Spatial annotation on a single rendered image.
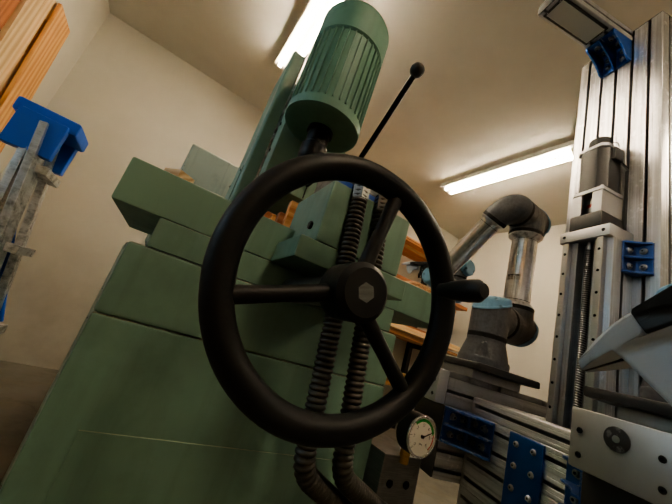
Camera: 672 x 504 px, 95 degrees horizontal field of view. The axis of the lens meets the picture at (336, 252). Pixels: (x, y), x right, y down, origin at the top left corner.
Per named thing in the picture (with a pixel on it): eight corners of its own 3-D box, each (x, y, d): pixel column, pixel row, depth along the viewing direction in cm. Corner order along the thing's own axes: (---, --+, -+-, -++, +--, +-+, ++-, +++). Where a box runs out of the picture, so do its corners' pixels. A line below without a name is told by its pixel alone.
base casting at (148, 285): (87, 310, 35) (125, 236, 37) (133, 296, 85) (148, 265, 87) (387, 387, 53) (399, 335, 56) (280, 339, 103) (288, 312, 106)
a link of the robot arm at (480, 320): (459, 328, 103) (466, 289, 107) (483, 338, 109) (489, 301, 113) (493, 333, 93) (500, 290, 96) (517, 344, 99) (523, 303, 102)
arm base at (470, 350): (483, 368, 107) (487, 339, 109) (520, 377, 92) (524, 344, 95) (447, 356, 103) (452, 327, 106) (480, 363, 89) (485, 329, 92)
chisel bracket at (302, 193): (283, 198, 60) (297, 161, 62) (263, 213, 72) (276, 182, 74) (316, 214, 63) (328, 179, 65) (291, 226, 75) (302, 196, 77)
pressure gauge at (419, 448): (400, 471, 45) (413, 412, 47) (384, 458, 49) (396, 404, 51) (430, 474, 48) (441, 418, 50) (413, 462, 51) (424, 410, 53)
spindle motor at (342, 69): (301, 87, 60) (346, -22, 68) (274, 127, 75) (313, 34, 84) (372, 135, 67) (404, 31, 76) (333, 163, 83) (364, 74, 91)
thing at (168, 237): (146, 245, 38) (160, 216, 39) (152, 259, 56) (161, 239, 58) (389, 332, 55) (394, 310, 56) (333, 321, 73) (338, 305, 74)
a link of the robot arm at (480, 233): (523, 190, 104) (426, 290, 123) (540, 205, 109) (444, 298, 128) (502, 178, 114) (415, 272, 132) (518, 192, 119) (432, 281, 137)
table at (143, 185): (90, 169, 29) (121, 116, 30) (126, 226, 55) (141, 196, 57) (492, 339, 54) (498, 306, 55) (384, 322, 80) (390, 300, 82)
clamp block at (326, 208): (312, 237, 39) (333, 176, 41) (278, 249, 51) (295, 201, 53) (399, 278, 45) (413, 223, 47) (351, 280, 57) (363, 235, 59)
